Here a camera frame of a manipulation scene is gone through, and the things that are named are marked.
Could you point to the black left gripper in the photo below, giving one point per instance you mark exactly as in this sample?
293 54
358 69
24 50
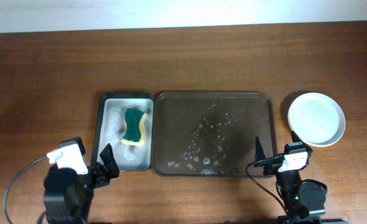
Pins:
102 176

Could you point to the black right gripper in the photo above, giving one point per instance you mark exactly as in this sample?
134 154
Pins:
270 168

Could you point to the yellow green scrubbing sponge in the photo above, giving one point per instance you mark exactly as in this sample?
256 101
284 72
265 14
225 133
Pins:
135 134

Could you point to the pale green plate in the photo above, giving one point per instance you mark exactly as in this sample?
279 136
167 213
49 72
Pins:
317 119

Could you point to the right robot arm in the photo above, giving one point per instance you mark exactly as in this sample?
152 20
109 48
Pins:
301 199

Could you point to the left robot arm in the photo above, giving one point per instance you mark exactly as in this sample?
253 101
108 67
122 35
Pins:
70 185

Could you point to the small grey soapy tray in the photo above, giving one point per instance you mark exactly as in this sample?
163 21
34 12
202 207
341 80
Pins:
110 129

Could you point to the dark brown serving tray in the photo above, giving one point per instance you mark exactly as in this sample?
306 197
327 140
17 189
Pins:
210 133

